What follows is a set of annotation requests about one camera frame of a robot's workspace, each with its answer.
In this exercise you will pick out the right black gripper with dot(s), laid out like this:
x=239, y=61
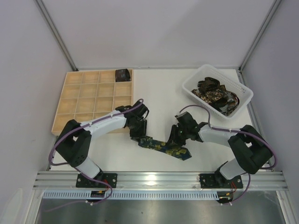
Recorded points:
x=176, y=135

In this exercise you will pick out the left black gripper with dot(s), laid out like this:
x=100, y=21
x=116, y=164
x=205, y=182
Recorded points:
x=138, y=132

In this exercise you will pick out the blue yellow floral tie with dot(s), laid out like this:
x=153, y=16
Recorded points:
x=176, y=151

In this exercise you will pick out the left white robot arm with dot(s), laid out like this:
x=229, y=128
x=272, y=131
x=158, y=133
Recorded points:
x=73, y=143

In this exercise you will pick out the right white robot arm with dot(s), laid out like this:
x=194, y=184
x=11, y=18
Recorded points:
x=249, y=148

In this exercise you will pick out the rolled dark tie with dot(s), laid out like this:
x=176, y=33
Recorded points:
x=122, y=75

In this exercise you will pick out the brown patterned tie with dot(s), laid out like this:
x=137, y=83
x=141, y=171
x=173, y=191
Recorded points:
x=210, y=90

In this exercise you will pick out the wooden compartment tray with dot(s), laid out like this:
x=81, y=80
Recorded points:
x=91, y=94

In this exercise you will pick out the white plastic basket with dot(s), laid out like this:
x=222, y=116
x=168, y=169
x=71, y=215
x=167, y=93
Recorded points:
x=244, y=93

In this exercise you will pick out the dark striped tie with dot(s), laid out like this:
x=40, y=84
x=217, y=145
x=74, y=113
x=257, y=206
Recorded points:
x=227, y=104

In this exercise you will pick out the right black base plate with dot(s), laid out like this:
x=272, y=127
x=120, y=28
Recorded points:
x=210, y=180

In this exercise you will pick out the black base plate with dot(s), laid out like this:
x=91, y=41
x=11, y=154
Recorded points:
x=210, y=180
x=109, y=178

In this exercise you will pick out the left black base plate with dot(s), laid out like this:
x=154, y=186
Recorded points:
x=109, y=178

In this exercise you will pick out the white slotted cable duct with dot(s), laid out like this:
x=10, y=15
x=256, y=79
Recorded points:
x=131, y=195

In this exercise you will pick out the aluminium mounting rail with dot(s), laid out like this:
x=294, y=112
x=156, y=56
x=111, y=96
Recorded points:
x=264, y=180

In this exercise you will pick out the left aluminium frame post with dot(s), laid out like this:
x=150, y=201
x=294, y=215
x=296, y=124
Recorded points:
x=54, y=31

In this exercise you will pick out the aluminium frame post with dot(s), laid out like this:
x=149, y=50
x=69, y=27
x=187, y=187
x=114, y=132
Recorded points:
x=266, y=22
x=54, y=31

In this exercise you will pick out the right aluminium frame post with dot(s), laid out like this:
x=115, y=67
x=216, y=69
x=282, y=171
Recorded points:
x=266, y=22

